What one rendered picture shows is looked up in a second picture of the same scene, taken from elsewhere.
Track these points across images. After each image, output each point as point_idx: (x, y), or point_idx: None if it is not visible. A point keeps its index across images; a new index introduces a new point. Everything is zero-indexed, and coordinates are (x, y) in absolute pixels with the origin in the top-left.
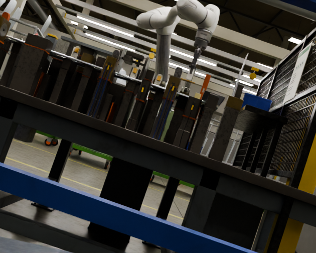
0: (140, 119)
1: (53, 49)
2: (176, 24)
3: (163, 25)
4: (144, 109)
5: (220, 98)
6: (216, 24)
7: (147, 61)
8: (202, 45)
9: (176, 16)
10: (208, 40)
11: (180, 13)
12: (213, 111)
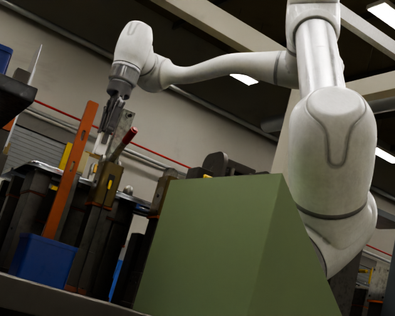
0: (120, 269)
1: None
2: (289, 7)
3: (244, 74)
4: (131, 249)
5: (2, 175)
6: (115, 47)
7: (202, 165)
8: (110, 94)
9: (189, 74)
10: (108, 79)
11: (152, 92)
12: None
